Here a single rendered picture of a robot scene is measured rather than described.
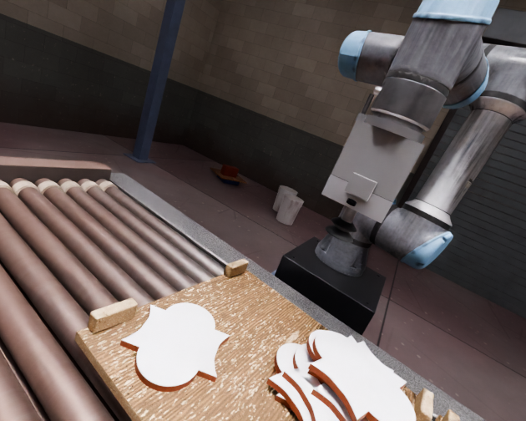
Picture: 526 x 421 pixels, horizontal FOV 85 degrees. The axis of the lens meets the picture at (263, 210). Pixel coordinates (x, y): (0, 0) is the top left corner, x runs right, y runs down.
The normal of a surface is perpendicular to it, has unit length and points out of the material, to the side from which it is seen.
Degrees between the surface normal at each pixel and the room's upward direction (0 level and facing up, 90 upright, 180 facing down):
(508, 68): 84
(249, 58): 90
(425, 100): 90
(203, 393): 0
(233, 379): 0
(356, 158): 90
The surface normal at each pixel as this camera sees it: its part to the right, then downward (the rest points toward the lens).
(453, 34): -0.15, 0.28
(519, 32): -0.47, 0.11
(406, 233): -0.61, -0.15
